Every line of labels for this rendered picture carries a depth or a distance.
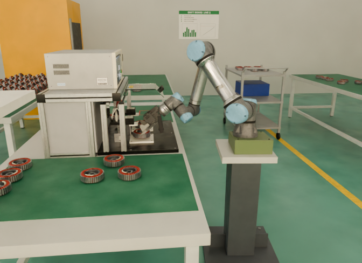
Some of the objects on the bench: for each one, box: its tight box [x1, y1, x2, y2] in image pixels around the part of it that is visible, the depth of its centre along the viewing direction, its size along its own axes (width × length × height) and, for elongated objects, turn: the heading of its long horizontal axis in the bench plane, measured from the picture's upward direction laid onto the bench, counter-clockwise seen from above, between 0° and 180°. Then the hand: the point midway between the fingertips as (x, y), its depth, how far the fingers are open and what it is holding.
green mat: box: [0, 154, 199, 222], centre depth 148 cm, size 94×61×1 cm, turn 96°
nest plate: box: [129, 134, 154, 144], centre depth 199 cm, size 15×15×1 cm
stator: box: [118, 165, 141, 181], centre depth 152 cm, size 11×11×4 cm
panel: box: [91, 101, 110, 153], centre depth 204 cm, size 1×66×30 cm, turn 6°
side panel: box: [37, 102, 96, 158], centre depth 172 cm, size 28×3×32 cm, turn 96°
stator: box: [133, 129, 150, 139], centre depth 198 cm, size 11×11×4 cm
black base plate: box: [98, 120, 179, 156], centre depth 211 cm, size 47×64×2 cm
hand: (140, 133), depth 198 cm, fingers closed on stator, 13 cm apart
